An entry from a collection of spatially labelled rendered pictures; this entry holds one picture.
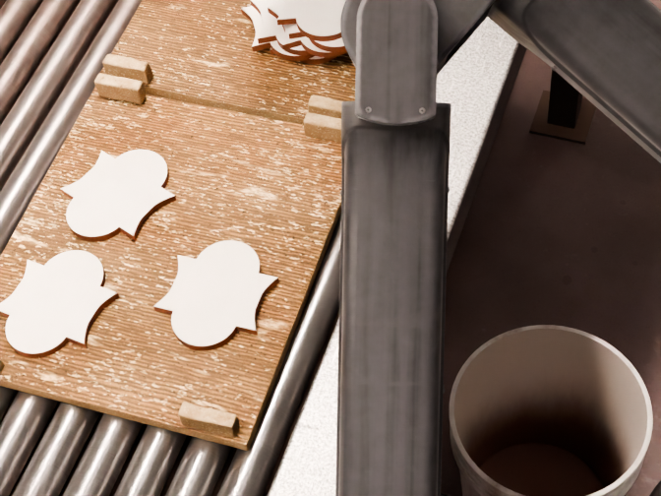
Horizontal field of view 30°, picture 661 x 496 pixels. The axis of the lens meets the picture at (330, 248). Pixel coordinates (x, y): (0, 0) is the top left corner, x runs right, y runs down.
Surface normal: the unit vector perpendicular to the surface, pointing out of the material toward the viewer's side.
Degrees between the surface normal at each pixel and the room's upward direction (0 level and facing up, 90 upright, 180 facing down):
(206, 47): 0
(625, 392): 87
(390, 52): 38
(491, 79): 0
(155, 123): 0
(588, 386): 87
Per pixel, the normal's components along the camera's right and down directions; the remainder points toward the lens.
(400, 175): -0.01, 0.22
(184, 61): -0.08, -0.57
